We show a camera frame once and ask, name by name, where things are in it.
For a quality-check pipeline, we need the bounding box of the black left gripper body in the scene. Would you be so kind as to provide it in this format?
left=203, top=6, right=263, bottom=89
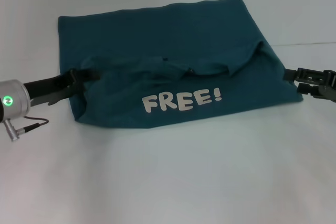
left=23, top=68, right=81, bottom=106

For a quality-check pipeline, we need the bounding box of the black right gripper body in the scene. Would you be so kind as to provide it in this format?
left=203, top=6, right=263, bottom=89
left=324, top=69, right=336, bottom=103

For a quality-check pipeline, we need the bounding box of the teal blue shirt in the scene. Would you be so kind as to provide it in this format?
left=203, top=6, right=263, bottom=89
left=57, top=0, right=305, bottom=130

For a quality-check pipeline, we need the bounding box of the dark left gripper cable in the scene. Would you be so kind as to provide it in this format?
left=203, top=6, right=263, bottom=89
left=2, top=117, right=50, bottom=142

